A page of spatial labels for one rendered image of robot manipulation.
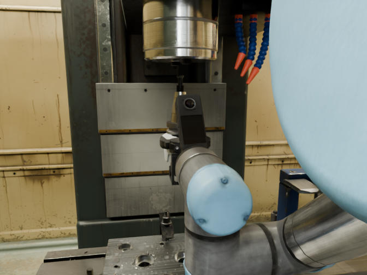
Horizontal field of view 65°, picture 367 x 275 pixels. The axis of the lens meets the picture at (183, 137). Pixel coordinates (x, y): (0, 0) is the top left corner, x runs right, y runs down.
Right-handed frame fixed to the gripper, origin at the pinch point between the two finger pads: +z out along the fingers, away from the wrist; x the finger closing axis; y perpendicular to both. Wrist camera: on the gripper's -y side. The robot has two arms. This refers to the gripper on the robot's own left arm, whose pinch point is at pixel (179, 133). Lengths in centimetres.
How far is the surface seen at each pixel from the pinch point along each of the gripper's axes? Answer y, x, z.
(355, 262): 40, 52, 2
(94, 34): -28, -24, 46
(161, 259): 31.1, -4.7, -1.4
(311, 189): 8.5, 23.1, -16.8
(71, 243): 70, -45, 77
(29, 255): 72, -64, 73
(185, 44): -18.8, -0.1, -9.0
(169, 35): -20.5, -3.2, -8.3
